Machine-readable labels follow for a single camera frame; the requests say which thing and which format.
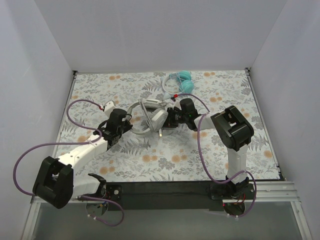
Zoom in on teal white headphones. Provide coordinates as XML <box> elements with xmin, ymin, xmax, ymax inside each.
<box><xmin>160</xmin><ymin>70</ymin><xmax>194</xmax><ymax>100</ymax></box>

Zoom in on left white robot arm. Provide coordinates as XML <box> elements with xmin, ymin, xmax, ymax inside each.
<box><xmin>32</xmin><ymin>108</ymin><xmax>132</xmax><ymax>209</ymax></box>

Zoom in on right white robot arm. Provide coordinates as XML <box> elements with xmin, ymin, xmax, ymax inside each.
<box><xmin>163</xmin><ymin>98</ymin><xmax>254</xmax><ymax>199</ymax></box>

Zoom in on floral table mat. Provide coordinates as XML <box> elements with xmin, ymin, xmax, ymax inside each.
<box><xmin>55</xmin><ymin>70</ymin><xmax>280</xmax><ymax>182</ymax></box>

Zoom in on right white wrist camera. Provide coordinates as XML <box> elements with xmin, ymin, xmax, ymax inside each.
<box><xmin>170</xmin><ymin>94</ymin><xmax>179</xmax><ymax>105</ymax></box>

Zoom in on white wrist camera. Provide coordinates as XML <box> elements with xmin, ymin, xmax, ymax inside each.
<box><xmin>170</xmin><ymin>94</ymin><xmax>179</xmax><ymax>105</ymax></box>
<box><xmin>99</xmin><ymin>100</ymin><xmax>116</xmax><ymax>115</ymax></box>

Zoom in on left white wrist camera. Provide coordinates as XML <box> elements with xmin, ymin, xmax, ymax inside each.
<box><xmin>99</xmin><ymin>100</ymin><xmax>116</xmax><ymax>115</ymax></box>

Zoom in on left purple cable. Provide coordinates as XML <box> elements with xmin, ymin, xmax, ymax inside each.
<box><xmin>12</xmin><ymin>99</ymin><xmax>125</xmax><ymax>227</ymax></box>

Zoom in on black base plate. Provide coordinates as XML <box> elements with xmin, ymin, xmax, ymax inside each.
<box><xmin>77</xmin><ymin>179</ymin><xmax>256</xmax><ymax>213</ymax></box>

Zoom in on aluminium frame rail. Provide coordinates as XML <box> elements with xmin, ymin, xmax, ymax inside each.
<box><xmin>21</xmin><ymin>199</ymin><xmax>92</xmax><ymax>240</ymax></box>

